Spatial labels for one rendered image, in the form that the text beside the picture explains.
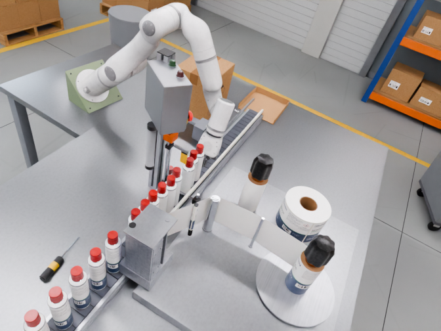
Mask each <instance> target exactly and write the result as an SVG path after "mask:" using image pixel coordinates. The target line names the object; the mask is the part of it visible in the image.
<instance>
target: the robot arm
mask: <svg viewBox="0 0 441 331"><path fill-rule="evenodd" d="M139 28H140V31H139V32H138V33H137V34H136V36H135V37H134V38H133V39H132V41H130V42H129V43H128V44H127V45H126V46H124V48H122V49H121V50H119V51H118V52H117V53H116V54H114V55H113V56H111V57H110V58H109V59H108V60H107V61H106V63H105V64H103V65H102V66H101V67H99V68H98V69H96V70H91V69H87V70H83V71H82V72H80V73H79V74H78V75H77V78H76V82H75V83H76V87H77V90H78V92H79V94H80V95H81V96H82V97H83V98H84V99H85V100H87V101H89V102H102V101H103V100H104V99H106V97H107V96H108V93H109V90H110V89H111V88H113V87H115V86H116V85H119V84H120V83H122V82H124V81H125V80H127V79H129V78H130V77H133V76H134V75H136V74H138V73H139V72H141V71H143V69H145V67H146V65H147V58H148V57H149V56H150V55H151V54H152V53H153V52H154V51H155V50H156V49H157V48H158V46H159V42H160V39H162V38H163V37H165V36H166V35H167V34H169V33H171V32H173V31H175V30H178V29H181V30H182V33H183V35H184V37H185V39H186V40H187V41H188V42H189V44H190V46H191V49H192V53H193V56H194V60H195V63H196V66H197V69H198V74H199V77H200V79H201V84H202V86H203V94H204V97H205V101H206V103H207V107H208V109H209V112H210V114H211V117H210V120H209V123H208V125H206V128H207V129H206V130H205V131H204V132H203V135H202V136H201V138H200V140H199V143H201V144H203V145H204V149H203V151H204V153H205V155H207V156H206V157H205V155H204V159H203V164H202V167H203V166H206V164H207V161H208V160H210V159H212V160H216V159H217V156H218V154H219V151H220V149H221V144H222V136H223V135H224V132H225V130H226V127H227V125H228V122H229V120H230V117H231V115H232V112H233V110H234V107H235V104H234V103H233V102H232V101H230V100H228V99H224V98H223V97H222V93H221V87H222V77H221V72H220V68H219V63H218V60H217V56H216V52H215V48H214V44H213V40H212V37H211V32H210V30H209V27H208V25H207V24H206V23H205V22H204V21H203V20H202V19H200V18H198V17H197V16H194V15H193V14H192V13H191V12H190V11H189V9H188V7H187V6H186V5H185V4H183V3H170V4H168V5H166V6H163V7H161V8H158V9H156V10H154V11H152V12H149V13H148V14H147V15H146V16H144V17H143V18H142V20H141V21H140V23H139ZM199 143H198V144H199Z"/></svg>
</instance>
